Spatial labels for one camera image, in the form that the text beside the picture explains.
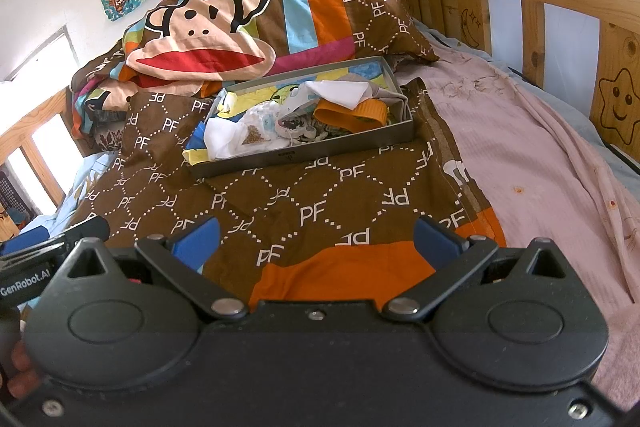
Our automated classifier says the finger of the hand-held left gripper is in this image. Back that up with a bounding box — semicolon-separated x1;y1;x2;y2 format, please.
0;216;111;259

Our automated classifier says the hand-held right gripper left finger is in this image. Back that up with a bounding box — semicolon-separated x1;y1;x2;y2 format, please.
62;215;249;320

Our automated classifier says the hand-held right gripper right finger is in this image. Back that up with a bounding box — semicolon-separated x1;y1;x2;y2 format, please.
381;215;568;323

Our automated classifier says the grey shallow cardboard box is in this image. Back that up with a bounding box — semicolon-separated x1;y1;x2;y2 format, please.
181;55;417;181

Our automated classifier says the orange soft cup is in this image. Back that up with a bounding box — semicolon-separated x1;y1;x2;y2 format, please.
313;99;391;131

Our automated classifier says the pink printed small packet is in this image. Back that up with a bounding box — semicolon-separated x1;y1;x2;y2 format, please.
276;116;329;144

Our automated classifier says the white blue bumpy soft pack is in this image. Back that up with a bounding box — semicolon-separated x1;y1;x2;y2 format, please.
241;101;289;132

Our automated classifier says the person's left hand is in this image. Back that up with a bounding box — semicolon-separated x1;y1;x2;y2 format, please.
0;338;45;404

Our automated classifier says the light blue blanket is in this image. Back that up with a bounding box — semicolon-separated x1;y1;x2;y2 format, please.
19;151;102;239

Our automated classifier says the brown orange lattice quilt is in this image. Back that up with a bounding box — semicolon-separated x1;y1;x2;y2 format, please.
64;51;507;310

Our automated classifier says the brown leaf print pillow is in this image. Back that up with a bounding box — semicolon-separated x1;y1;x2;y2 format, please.
91;126;129;154

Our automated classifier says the pink bedsheet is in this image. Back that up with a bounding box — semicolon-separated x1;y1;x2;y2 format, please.
399;18;640;410

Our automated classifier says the striped monkey print pillow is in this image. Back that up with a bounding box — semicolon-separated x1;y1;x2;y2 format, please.
121;0;359;96

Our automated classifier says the plain wooden bed rail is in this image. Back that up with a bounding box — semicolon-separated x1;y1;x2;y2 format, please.
0;86;87;239

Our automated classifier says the grey drawstring pouch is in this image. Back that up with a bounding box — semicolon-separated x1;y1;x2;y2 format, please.
344;73;409;124

